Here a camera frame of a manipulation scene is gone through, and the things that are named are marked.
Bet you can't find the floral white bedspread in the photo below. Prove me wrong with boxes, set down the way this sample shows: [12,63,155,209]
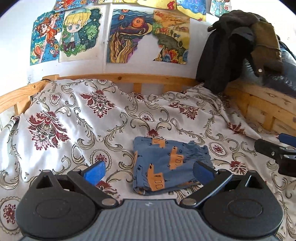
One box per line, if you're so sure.
[1,79,295,240]

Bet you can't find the dark jacket on bedframe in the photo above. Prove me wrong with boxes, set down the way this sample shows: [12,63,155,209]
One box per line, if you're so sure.
[196,10,283,94]

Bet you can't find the landscape flowers drawing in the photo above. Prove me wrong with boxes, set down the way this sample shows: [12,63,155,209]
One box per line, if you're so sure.
[152,9,190,65]

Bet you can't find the anime red-hair girl drawing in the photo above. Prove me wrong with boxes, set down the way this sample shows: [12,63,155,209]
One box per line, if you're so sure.
[30,11,65,65]

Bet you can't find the top right blue drawing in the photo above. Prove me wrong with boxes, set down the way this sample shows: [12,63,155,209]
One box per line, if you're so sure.
[176,0,232,22]

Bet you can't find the blue orange patterned pants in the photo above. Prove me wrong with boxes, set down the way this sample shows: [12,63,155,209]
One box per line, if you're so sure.
[133,137,214,195]

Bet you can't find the colourful starry night drawing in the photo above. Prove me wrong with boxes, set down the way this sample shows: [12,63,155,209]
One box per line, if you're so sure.
[106,9,154,63]

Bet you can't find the wooden bed frame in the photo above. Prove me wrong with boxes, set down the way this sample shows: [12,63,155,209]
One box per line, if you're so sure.
[1,73,295,136]

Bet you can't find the anime blond boy drawing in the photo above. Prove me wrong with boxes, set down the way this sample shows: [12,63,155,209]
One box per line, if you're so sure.
[59,5,107,62]

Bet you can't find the top row yellow drawing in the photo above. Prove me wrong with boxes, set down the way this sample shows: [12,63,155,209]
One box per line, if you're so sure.
[53,0,178,12]

